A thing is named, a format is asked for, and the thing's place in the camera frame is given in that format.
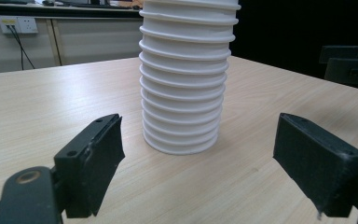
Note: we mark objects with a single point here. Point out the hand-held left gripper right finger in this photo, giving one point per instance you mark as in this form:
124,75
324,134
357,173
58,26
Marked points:
317,161

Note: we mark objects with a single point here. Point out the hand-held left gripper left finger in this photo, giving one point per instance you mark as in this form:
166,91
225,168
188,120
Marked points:
90,161

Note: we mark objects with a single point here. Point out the stack of white paper cups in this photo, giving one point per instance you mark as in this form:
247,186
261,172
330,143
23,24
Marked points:
183,77

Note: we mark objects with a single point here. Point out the dark blocky object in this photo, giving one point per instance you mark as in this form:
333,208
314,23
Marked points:
348,71

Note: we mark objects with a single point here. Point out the dark background desk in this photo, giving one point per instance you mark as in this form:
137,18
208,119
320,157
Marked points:
18,8

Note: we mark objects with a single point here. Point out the beige panel post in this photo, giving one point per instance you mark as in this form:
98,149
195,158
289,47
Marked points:
52,43

